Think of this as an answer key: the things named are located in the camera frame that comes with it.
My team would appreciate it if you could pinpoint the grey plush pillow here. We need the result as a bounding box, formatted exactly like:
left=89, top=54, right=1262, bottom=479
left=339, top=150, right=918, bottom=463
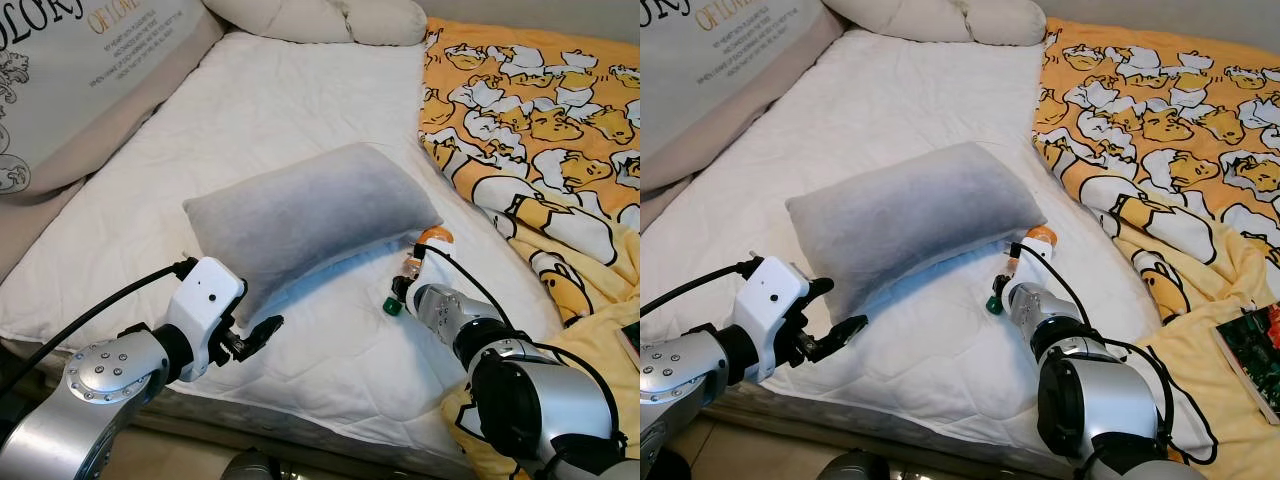
left=182, top=141, right=444, bottom=326
left=785, top=141, right=1048, bottom=323

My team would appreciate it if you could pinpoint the yellow cartoon print blanket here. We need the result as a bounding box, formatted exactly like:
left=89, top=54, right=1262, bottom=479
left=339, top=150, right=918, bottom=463
left=418, top=17, right=641, bottom=480
left=1033, top=17, right=1280, bottom=480

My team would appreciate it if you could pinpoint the grey mattress side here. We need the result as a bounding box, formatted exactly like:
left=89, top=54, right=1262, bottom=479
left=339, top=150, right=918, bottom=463
left=700, top=385, right=1061, bottom=479
left=0, top=335, right=481, bottom=480

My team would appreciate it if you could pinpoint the grey robot left leg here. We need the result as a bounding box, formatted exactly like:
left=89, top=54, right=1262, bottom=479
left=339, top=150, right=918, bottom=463
left=220, top=448, right=283, bottom=480
left=818, top=448, right=891, bottom=480

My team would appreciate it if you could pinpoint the white quilted mattress pad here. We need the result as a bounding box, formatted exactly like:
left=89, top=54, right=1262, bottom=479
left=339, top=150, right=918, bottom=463
left=0, top=28, right=569, bottom=446
left=640, top=28, right=1166, bottom=451

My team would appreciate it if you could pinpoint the grey cushion with printed text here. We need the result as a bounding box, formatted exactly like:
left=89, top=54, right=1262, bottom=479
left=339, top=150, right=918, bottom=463
left=640, top=0, right=831, bottom=151
left=0, top=0, right=211, bottom=196

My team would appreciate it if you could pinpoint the cream knotted pillow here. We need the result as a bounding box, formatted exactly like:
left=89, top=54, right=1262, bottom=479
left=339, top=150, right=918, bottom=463
left=203, top=0, right=429, bottom=48
left=822, top=0, right=1048, bottom=48

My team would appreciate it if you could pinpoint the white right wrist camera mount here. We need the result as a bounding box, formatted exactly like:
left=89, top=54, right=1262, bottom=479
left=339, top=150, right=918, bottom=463
left=1015, top=240, right=1058, bottom=291
left=418, top=245, right=456, bottom=291

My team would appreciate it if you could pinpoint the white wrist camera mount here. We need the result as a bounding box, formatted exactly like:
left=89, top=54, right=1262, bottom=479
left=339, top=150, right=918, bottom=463
left=1015, top=240, right=1058, bottom=291
left=163, top=256, right=248, bottom=383
left=418, top=245, right=456, bottom=291
left=733, top=256, right=813, bottom=386

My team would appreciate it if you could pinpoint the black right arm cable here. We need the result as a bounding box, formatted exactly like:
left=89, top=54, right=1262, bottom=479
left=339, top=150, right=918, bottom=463
left=1005, top=240, right=1219, bottom=466
left=413, top=243, right=629, bottom=451

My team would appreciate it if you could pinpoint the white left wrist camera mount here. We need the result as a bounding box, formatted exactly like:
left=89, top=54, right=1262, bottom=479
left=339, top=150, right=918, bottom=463
left=163, top=256, right=248, bottom=383
left=733, top=256, right=813, bottom=386

